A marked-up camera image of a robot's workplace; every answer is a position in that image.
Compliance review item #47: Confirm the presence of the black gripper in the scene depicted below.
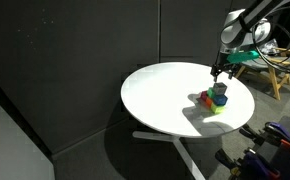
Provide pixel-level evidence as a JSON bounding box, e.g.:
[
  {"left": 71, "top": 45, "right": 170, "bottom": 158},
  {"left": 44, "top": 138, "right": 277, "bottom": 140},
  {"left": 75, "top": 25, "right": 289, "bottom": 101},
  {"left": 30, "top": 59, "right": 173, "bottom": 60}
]
[{"left": 210, "top": 62, "right": 241, "bottom": 83}]

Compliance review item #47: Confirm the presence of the grey building block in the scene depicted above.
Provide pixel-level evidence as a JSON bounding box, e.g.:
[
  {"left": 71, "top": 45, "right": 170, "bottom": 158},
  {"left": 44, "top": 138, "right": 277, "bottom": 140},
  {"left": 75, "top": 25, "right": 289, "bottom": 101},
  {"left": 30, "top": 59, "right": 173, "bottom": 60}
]
[{"left": 212, "top": 81, "right": 228, "bottom": 96}]

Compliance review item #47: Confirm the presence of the green building block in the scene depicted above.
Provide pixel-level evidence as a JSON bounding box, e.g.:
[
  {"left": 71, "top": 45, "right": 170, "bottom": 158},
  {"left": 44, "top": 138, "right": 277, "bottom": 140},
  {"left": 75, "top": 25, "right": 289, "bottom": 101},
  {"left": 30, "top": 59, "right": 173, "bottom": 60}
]
[{"left": 206, "top": 86, "right": 216, "bottom": 100}]

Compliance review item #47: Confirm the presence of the blue building block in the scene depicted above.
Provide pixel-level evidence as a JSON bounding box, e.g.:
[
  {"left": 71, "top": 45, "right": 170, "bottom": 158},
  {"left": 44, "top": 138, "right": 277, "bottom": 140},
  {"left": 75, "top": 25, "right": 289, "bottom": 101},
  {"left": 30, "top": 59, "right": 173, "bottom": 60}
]
[{"left": 213, "top": 93, "right": 229, "bottom": 107}]

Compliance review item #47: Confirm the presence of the magenta building block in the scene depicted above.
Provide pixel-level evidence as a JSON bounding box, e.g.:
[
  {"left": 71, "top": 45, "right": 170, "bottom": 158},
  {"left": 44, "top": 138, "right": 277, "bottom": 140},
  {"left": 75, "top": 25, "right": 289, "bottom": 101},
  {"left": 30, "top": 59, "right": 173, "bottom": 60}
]
[{"left": 199, "top": 90, "right": 209, "bottom": 102}]

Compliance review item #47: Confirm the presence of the orange building block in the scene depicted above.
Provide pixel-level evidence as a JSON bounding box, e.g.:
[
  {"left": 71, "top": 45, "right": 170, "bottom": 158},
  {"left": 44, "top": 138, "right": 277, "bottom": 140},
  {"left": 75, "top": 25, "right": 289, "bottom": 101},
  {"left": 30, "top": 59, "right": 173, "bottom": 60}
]
[{"left": 204, "top": 96, "right": 215, "bottom": 109}]

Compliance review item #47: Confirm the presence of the lime building block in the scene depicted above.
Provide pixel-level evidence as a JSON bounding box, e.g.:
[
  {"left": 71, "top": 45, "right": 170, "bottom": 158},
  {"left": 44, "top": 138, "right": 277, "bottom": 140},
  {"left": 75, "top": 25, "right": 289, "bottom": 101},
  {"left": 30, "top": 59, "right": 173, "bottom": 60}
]
[{"left": 210, "top": 102, "right": 226, "bottom": 115}]

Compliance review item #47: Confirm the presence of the wooden chair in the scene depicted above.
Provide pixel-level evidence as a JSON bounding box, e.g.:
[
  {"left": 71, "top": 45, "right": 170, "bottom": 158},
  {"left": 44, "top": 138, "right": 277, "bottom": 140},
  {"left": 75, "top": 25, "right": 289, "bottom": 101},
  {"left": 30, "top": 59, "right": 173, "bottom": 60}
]
[{"left": 234, "top": 46, "right": 290, "bottom": 101}]

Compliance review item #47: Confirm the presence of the blue orange spring clamp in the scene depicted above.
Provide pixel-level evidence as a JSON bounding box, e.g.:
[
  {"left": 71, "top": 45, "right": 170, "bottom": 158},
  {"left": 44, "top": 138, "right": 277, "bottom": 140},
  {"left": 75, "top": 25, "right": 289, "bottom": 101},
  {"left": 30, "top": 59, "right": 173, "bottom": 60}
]
[
  {"left": 264, "top": 121, "right": 290, "bottom": 150},
  {"left": 214, "top": 147, "right": 282, "bottom": 180}
]

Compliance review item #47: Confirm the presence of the white table base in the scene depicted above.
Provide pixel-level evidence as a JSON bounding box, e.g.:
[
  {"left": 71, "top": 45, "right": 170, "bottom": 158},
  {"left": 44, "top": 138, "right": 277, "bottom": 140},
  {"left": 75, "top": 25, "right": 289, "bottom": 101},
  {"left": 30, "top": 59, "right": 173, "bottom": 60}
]
[{"left": 132, "top": 130, "right": 207, "bottom": 180}]

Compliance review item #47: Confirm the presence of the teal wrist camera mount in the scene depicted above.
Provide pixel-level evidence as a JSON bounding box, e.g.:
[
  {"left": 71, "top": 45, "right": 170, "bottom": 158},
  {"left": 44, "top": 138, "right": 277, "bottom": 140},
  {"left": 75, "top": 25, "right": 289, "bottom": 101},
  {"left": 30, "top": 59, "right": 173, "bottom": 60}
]
[{"left": 226, "top": 49, "right": 260, "bottom": 65}]

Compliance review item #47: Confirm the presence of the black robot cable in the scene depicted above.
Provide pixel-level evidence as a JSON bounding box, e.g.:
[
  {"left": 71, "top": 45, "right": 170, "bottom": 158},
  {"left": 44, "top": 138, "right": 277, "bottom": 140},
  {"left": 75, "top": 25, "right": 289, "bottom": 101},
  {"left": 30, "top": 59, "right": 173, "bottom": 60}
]
[{"left": 250, "top": 4, "right": 290, "bottom": 75}]

